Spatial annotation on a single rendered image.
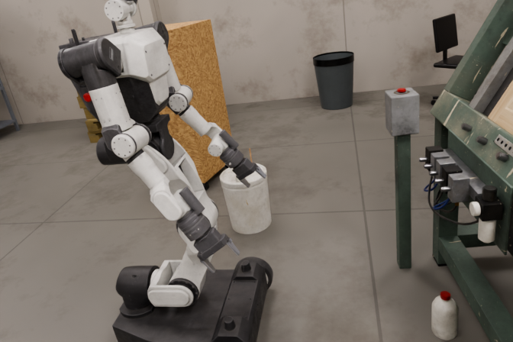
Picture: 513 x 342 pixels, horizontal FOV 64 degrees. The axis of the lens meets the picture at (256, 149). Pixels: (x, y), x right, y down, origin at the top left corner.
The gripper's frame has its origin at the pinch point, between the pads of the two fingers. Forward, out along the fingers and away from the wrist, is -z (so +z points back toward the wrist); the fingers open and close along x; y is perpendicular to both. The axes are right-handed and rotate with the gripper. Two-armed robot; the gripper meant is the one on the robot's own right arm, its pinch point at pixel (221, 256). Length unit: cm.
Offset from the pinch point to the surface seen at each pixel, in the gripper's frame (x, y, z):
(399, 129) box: 79, 52, -17
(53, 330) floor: -115, 52, 3
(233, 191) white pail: -12, 110, -7
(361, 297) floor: 20, 52, -74
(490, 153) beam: 92, 6, -27
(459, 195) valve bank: 76, 6, -33
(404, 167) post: 72, 58, -35
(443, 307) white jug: 49, 22, -78
